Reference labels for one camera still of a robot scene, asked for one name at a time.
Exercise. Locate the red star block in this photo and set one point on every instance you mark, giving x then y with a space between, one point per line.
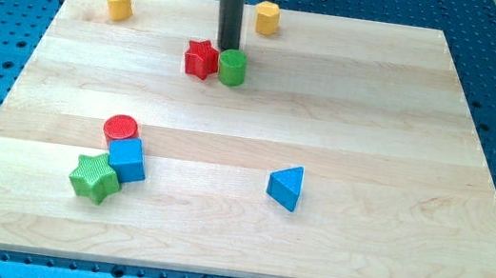
201 59

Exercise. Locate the yellow hexagon block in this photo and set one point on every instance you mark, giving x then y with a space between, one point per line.
267 18

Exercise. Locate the green star block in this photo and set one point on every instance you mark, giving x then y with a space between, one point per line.
94 178

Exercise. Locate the blue triangle block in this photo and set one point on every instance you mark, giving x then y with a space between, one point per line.
284 186

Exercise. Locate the green cylinder block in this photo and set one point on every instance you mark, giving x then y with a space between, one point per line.
232 67

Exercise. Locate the blue cube block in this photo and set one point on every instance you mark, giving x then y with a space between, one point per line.
126 157

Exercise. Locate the red cylinder block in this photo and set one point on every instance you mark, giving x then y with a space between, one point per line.
120 127

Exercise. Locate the light wooden board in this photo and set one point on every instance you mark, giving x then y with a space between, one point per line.
396 184

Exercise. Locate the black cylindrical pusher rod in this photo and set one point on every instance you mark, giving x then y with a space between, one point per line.
230 24

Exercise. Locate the yellow cylinder block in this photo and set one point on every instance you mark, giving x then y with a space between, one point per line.
119 9

